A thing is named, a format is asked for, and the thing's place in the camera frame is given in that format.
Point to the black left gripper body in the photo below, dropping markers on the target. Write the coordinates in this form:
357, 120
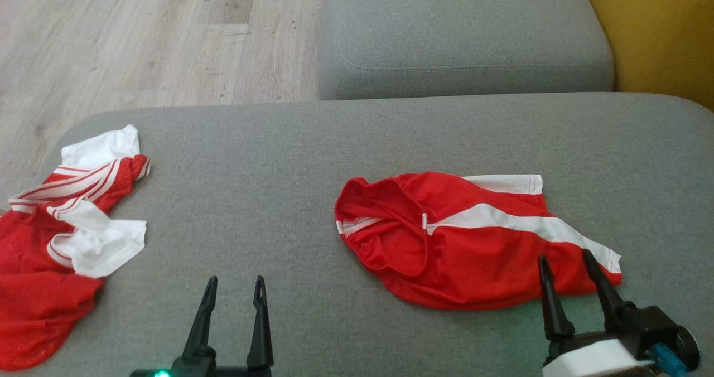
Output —
195, 368

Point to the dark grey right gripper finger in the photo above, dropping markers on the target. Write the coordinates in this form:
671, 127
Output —
553, 310
607, 299

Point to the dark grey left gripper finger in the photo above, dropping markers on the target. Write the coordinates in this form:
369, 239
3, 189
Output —
202, 327
260, 332

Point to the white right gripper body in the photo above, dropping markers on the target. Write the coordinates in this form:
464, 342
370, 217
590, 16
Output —
591, 360

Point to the red shorts with white stripe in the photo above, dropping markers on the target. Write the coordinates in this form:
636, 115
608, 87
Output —
474, 265

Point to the red jersey with white sleeves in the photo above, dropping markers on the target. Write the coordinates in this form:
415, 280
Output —
33, 299

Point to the large grey sofa seat cushion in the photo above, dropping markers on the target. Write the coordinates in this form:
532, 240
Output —
251, 209

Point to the grey sofa side cushion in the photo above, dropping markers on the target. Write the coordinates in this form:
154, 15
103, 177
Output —
463, 31

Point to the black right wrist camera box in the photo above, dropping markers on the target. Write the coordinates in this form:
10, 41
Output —
652, 324

